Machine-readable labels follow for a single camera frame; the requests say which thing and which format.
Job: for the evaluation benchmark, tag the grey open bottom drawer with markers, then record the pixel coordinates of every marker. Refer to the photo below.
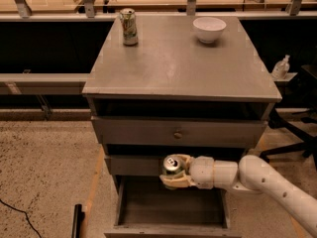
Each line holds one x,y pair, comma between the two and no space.
146,209

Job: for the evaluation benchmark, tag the grey metal railing frame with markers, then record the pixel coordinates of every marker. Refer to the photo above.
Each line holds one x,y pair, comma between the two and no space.
49,46

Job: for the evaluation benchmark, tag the clear sanitizer pump bottle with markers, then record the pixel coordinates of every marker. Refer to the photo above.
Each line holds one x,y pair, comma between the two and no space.
281,68

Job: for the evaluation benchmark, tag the grey top drawer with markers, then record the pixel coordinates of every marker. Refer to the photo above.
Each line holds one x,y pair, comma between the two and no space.
243,134

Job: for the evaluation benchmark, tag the white and green soda can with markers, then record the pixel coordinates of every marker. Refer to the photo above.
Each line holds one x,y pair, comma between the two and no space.
127,18

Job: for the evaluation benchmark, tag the white bowl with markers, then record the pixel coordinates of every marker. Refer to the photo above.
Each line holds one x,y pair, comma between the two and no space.
208,29

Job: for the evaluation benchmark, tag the grey wooden drawer cabinet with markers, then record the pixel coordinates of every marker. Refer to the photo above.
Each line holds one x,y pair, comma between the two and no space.
169,74

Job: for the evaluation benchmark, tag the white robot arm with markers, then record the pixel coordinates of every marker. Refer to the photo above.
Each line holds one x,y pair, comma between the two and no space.
249,175

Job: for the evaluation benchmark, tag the black bar on floor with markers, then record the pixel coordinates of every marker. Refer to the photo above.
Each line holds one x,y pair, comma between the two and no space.
77,219

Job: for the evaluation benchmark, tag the black office chair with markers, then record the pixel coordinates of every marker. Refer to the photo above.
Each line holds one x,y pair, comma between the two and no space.
307,89

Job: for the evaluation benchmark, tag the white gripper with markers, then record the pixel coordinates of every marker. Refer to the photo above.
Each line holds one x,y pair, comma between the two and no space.
201,172

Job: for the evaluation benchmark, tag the grey middle drawer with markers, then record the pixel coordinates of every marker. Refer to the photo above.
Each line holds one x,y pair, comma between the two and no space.
119,165

